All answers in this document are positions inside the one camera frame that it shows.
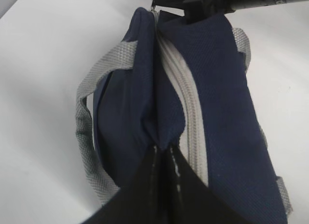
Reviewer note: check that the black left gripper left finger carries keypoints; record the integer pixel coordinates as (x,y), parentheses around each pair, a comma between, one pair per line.
(138,202)

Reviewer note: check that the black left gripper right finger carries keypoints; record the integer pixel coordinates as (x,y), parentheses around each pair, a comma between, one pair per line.
(186,193)

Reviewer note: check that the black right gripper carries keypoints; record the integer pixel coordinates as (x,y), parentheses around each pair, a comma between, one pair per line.
(197,10)

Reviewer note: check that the navy blue lunch bag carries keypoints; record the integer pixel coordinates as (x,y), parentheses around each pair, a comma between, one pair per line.
(170,82)

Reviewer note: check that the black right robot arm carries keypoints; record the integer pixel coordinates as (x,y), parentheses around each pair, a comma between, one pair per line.
(245,4)

